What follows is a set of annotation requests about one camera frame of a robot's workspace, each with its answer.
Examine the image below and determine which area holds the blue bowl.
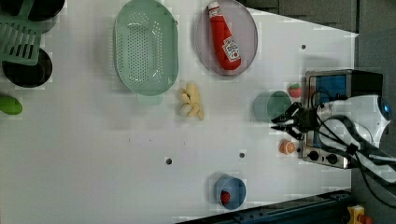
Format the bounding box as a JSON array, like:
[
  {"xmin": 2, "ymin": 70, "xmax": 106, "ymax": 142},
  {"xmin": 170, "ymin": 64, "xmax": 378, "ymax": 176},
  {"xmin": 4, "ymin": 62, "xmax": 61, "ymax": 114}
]
[{"xmin": 214, "ymin": 175, "xmax": 247, "ymax": 210}]

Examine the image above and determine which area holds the light green mug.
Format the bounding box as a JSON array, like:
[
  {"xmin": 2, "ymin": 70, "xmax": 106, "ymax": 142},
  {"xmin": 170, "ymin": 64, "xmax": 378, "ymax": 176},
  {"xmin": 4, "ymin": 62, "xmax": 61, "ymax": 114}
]
[{"xmin": 253, "ymin": 91, "xmax": 291, "ymax": 122}]

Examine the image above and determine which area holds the yellow toy banana bunch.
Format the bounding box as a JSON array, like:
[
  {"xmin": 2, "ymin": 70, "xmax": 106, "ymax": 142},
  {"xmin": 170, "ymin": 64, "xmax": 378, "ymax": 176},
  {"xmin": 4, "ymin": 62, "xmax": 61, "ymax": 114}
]
[{"xmin": 179, "ymin": 82, "xmax": 205, "ymax": 120}]

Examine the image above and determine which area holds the silver toaster oven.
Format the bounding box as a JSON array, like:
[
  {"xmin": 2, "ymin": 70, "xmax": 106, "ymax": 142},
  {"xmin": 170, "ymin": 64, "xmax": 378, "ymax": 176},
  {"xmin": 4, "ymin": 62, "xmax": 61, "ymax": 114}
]
[{"xmin": 302, "ymin": 69, "xmax": 389, "ymax": 169}]

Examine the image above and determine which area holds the black round stove burner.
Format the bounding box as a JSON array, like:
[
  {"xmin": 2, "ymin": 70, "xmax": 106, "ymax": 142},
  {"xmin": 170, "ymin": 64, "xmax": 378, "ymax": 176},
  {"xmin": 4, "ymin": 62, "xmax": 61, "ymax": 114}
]
[{"xmin": 2, "ymin": 49, "xmax": 52, "ymax": 88}]

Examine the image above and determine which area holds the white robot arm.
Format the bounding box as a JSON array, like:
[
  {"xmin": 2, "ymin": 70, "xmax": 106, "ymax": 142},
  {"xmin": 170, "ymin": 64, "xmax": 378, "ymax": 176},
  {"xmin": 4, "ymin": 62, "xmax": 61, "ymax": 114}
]
[{"xmin": 272, "ymin": 94, "xmax": 395, "ymax": 187}]

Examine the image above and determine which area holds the blue metal frame rail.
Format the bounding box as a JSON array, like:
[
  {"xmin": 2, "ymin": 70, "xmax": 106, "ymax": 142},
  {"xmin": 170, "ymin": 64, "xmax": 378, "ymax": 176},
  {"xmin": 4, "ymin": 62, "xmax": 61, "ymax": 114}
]
[{"xmin": 177, "ymin": 190, "xmax": 354, "ymax": 224}]

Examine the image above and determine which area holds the upper black round burner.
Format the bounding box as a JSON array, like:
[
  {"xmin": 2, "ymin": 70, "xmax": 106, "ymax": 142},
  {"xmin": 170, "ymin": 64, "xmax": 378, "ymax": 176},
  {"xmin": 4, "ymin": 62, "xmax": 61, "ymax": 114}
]
[{"xmin": 0, "ymin": 0, "xmax": 65, "ymax": 21}]

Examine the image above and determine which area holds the yellow emergency stop box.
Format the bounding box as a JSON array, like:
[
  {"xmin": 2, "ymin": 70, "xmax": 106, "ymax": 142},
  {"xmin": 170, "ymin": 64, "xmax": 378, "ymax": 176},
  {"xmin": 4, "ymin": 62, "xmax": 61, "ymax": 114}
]
[{"xmin": 347, "ymin": 205, "xmax": 373, "ymax": 224}]

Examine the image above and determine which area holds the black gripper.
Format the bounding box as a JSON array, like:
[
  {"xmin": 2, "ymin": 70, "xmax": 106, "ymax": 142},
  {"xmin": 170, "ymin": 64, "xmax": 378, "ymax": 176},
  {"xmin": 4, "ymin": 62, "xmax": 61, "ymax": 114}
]
[{"xmin": 271, "ymin": 102, "xmax": 319, "ymax": 140}]

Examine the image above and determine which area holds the purple round plate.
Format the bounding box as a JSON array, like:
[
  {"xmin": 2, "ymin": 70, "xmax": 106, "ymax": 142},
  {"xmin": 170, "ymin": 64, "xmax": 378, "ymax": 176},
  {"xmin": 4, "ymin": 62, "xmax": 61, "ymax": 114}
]
[{"xmin": 194, "ymin": 0, "xmax": 258, "ymax": 77}]

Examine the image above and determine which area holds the toy strawberry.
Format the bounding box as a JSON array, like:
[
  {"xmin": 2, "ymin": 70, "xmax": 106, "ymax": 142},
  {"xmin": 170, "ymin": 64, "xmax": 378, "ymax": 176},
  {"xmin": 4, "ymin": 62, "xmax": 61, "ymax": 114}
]
[{"xmin": 289, "ymin": 83, "xmax": 303, "ymax": 99}]

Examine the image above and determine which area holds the small red toy fruit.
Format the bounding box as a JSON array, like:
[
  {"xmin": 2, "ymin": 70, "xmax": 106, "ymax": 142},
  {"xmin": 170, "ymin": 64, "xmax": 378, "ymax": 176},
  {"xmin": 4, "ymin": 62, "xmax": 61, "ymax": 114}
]
[{"xmin": 220, "ymin": 190, "xmax": 231, "ymax": 205}]

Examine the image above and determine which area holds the green perforated colander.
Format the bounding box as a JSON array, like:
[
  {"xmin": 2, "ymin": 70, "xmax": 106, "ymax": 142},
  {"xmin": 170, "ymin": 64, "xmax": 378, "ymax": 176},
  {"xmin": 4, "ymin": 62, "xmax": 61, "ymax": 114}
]
[{"xmin": 113, "ymin": 0, "xmax": 178, "ymax": 105}]

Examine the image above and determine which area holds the green dish rack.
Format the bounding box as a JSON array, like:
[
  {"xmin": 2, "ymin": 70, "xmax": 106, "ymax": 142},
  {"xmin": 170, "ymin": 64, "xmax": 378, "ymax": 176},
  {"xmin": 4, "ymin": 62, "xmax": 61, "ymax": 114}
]
[{"xmin": 0, "ymin": 0, "xmax": 42, "ymax": 66}]

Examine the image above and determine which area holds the red ketchup bottle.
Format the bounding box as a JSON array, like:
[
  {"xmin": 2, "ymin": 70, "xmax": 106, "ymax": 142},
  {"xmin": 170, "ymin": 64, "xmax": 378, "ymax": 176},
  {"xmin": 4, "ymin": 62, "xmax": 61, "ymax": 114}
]
[{"xmin": 207, "ymin": 1, "xmax": 242, "ymax": 71}]

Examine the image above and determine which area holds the toy orange half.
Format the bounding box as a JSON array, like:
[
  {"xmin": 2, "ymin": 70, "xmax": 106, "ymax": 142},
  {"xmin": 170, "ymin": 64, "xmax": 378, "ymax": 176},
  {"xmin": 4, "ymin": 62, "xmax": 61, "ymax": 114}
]
[{"xmin": 279, "ymin": 140, "xmax": 296, "ymax": 155}]

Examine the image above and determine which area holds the green toy vegetable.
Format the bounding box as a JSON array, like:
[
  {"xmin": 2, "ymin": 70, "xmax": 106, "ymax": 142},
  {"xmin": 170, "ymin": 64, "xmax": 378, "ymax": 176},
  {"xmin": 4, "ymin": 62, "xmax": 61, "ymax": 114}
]
[{"xmin": 0, "ymin": 96, "xmax": 23, "ymax": 115}]

